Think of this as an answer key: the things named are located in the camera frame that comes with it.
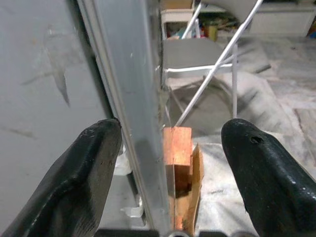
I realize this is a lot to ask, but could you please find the white folding chair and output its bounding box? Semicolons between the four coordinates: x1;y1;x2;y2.
161;0;265;127

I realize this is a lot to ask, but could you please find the brown cardboard piece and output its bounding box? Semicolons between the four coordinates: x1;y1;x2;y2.
172;143;205;235

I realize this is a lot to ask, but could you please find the white low cabinet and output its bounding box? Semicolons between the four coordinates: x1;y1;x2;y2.
248;4;316;38

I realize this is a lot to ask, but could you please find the white shelf unit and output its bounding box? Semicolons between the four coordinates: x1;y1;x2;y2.
160;0;201;40

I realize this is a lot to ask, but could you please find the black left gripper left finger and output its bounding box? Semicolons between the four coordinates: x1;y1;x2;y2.
0;118;122;237

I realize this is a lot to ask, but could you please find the yellow-green container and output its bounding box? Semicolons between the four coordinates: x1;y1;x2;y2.
206;22;218;41

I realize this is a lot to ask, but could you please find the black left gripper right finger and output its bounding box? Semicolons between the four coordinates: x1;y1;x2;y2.
221;118;316;237

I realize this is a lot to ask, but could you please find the red brick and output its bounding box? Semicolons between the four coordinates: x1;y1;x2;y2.
162;126;194;199

